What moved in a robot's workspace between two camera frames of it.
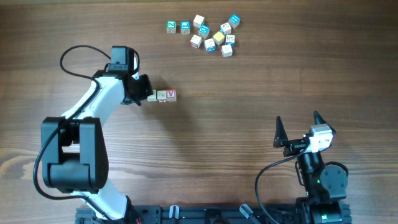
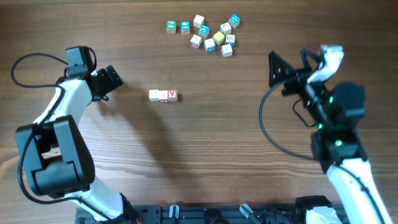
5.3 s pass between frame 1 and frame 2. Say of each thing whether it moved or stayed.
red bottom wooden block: stayed
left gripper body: moved
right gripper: moved
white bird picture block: stayed
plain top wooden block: stayed
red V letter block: stayed
